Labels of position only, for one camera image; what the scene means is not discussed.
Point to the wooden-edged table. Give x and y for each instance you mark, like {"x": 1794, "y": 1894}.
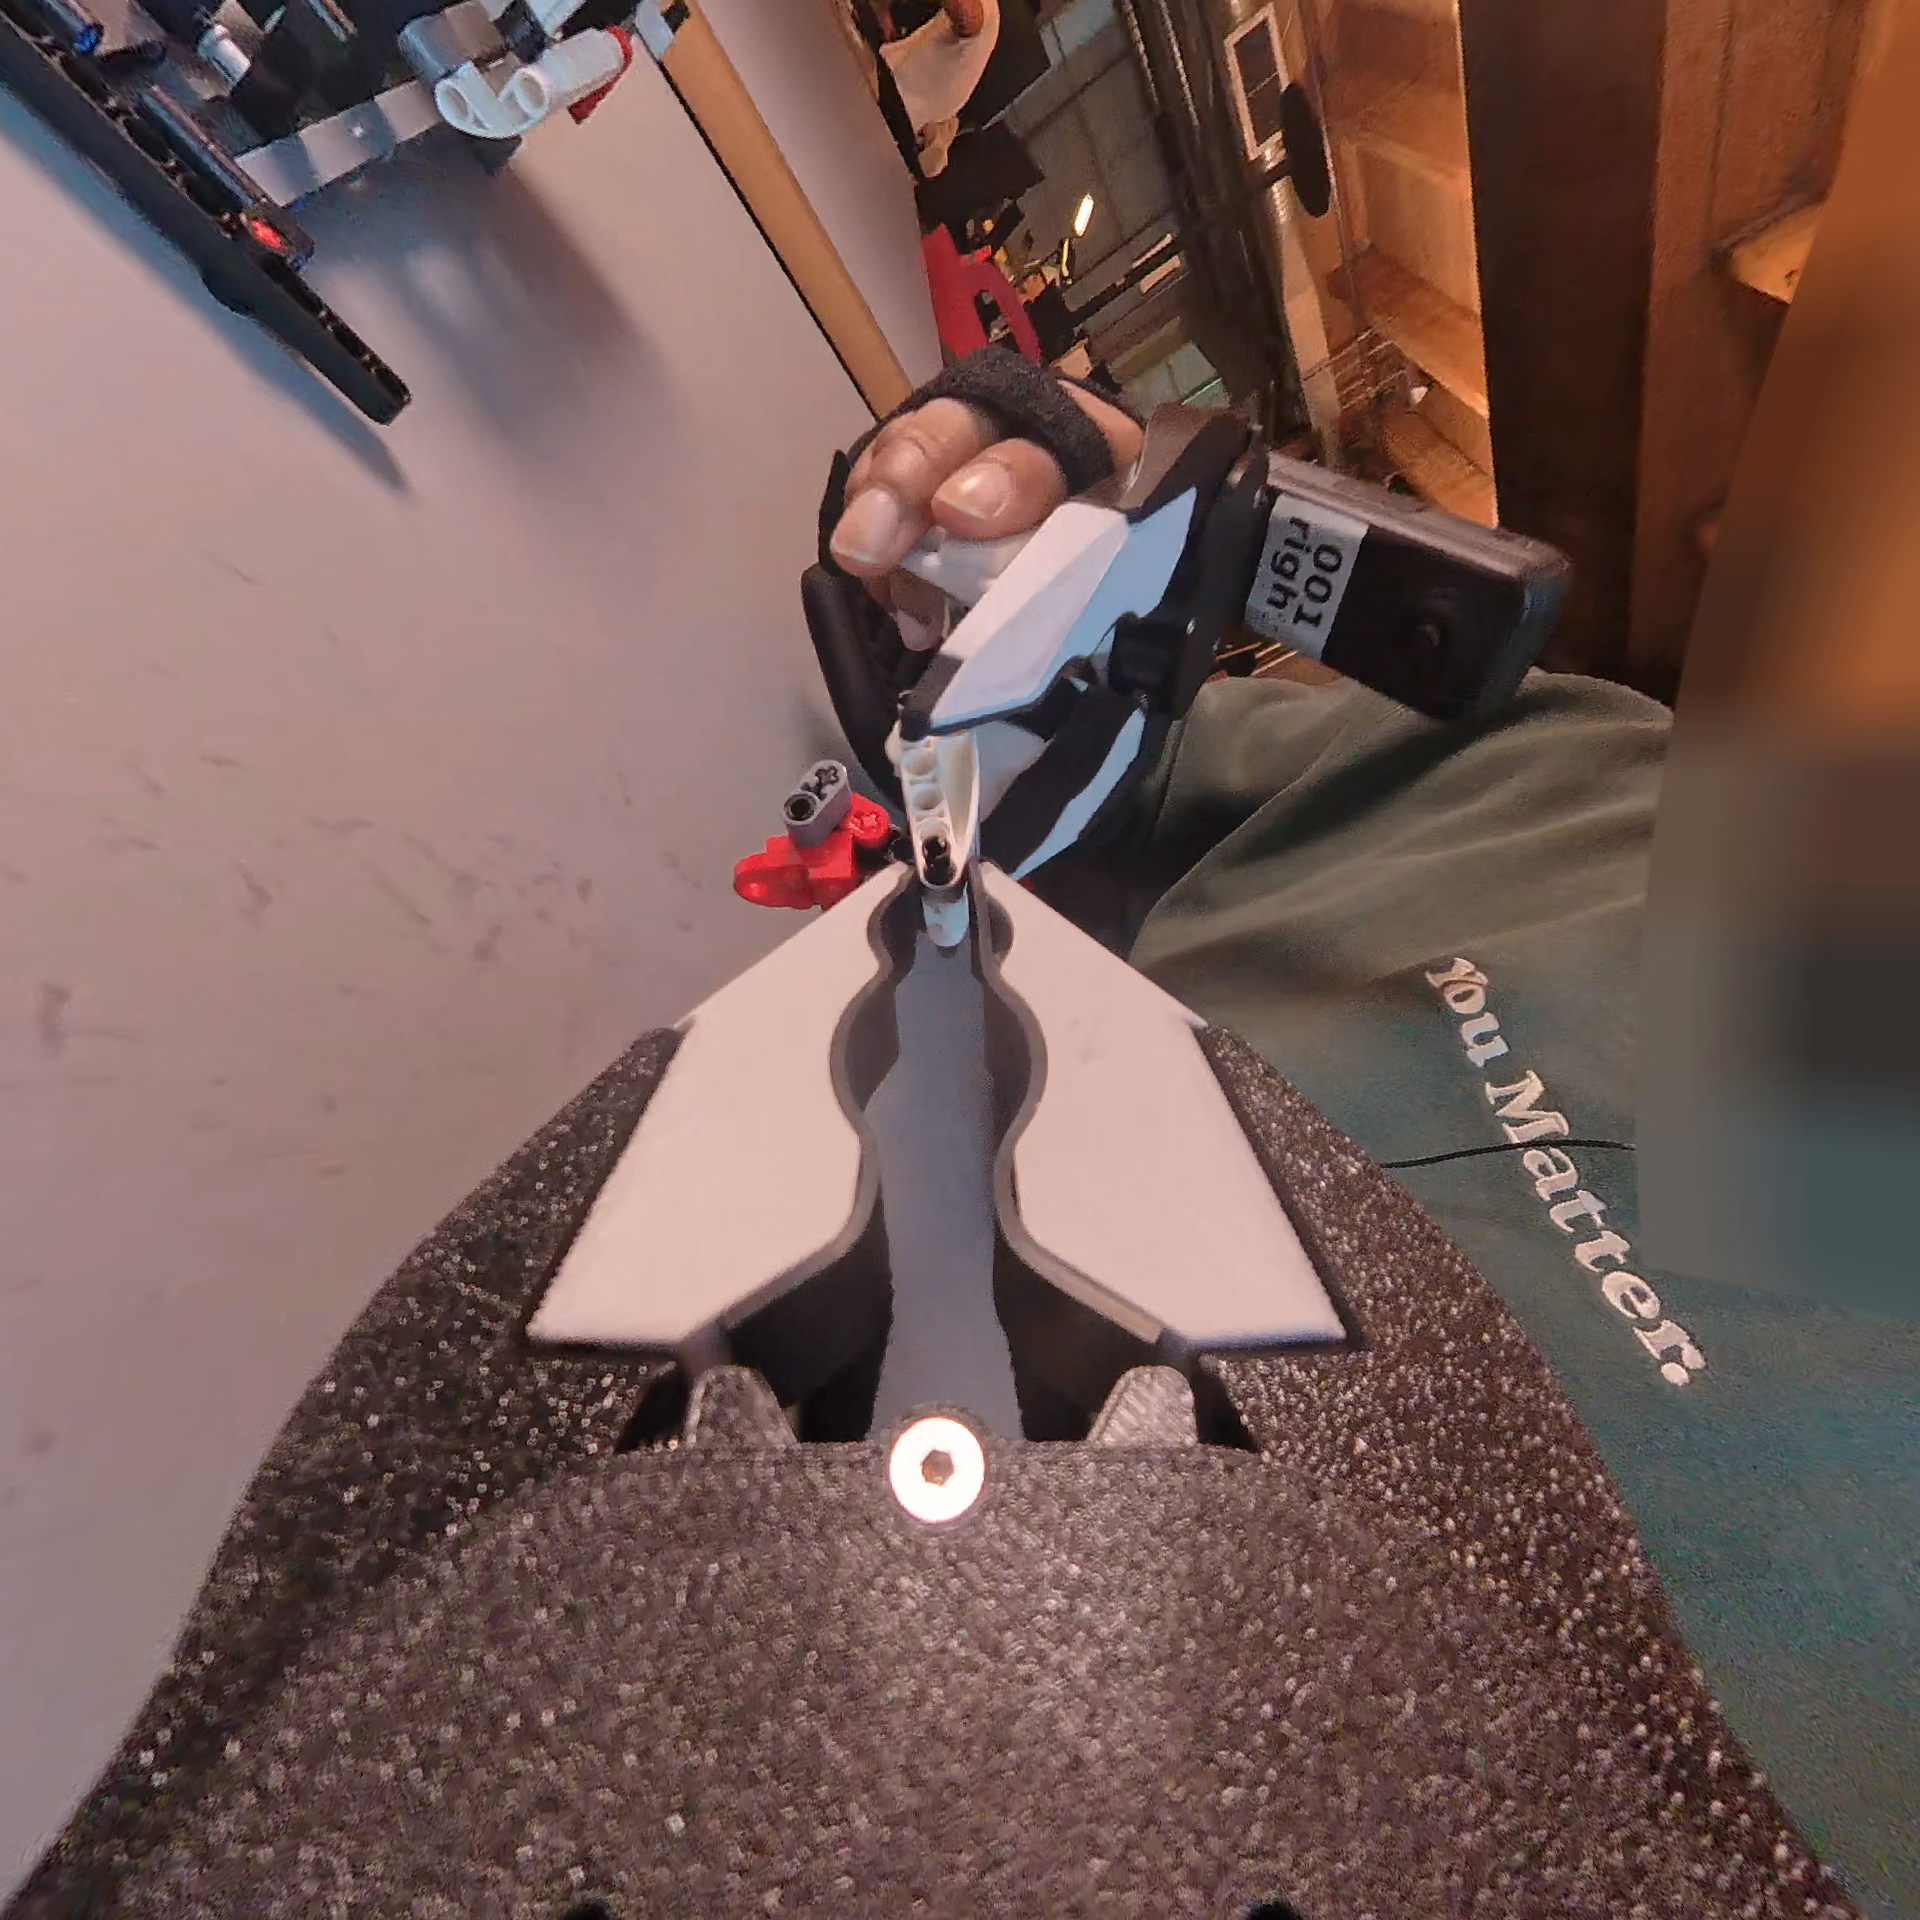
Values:
{"x": 797, "y": 182}

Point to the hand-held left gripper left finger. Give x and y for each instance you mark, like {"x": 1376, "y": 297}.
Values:
{"x": 720, "y": 1188}

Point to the white toy brick piece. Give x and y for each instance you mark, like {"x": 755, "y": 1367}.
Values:
{"x": 941, "y": 827}

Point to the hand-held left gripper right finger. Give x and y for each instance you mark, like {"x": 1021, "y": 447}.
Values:
{"x": 1155, "y": 1188}

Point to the person's right hand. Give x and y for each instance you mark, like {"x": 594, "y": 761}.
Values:
{"x": 948, "y": 481}

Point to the grey desk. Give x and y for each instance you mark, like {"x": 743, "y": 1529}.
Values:
{"x": 300, "y": 751}

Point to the toy vehicle chassis build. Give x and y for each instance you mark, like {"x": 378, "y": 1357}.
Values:
{"x": 300, "y": 123}

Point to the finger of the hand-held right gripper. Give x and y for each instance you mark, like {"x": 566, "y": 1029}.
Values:
{"x": 1037, "y": 615}
{"x": 1066, "y": 797}

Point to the red toy brick piece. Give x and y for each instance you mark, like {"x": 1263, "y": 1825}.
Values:
{"x": 812, "y": 855}

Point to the green sweatshirt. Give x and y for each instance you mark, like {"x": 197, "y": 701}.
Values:
{"x": 1563, "y": 1201}

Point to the red plastic seat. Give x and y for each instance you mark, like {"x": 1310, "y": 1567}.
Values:
{"x": 978, "y": 295}

